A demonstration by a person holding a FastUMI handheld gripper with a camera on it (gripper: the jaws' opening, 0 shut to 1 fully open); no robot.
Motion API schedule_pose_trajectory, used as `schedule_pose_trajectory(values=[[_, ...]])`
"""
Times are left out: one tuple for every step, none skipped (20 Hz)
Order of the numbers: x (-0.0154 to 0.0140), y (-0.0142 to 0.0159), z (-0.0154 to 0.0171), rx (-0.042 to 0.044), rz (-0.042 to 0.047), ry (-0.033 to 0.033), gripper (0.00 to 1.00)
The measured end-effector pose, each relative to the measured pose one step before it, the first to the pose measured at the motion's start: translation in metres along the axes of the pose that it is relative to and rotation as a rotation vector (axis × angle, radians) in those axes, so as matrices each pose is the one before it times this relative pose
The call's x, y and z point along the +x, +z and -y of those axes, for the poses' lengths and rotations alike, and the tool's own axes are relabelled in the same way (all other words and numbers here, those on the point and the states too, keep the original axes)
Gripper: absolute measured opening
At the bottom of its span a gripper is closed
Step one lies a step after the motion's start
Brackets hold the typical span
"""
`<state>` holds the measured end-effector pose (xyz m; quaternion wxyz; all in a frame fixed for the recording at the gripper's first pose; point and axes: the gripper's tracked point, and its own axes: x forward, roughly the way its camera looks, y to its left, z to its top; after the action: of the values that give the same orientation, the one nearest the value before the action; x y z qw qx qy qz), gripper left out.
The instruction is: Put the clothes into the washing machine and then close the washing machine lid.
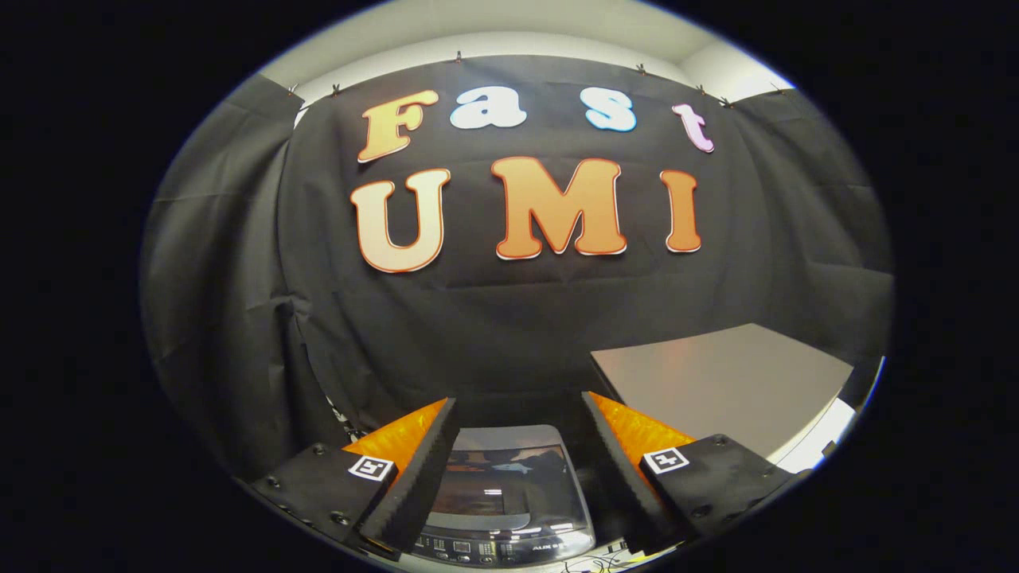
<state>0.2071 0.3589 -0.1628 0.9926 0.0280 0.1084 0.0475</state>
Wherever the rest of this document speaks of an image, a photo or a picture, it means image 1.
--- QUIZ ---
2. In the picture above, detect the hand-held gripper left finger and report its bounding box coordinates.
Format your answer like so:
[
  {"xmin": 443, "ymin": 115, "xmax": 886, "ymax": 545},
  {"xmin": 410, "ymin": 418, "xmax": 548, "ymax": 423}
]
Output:
[{"xmin": 251, "ymin": 398, "xmax": 461, "ymax": 562}]

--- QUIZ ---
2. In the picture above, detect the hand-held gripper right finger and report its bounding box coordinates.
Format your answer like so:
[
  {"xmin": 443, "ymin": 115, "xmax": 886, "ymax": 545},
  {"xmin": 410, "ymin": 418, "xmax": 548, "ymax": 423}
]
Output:
[{"xmin": 580, "ymin": 391, "xmax": 797, "ymax": 556}]

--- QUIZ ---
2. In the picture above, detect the dark grey washing machine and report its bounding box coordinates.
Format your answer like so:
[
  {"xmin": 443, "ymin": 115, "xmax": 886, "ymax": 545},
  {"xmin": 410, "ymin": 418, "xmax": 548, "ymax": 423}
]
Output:
[{"xmin": 410, "ymin": 424, "xmax": 610, "ymax": 567}]

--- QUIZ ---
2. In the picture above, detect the black backdrop cloth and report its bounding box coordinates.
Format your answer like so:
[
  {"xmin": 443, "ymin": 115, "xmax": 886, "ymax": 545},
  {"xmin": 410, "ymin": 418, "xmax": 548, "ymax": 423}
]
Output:
[{"xmin": 139, "ymin": 54, "xmax": 894, "ymax": 478}]

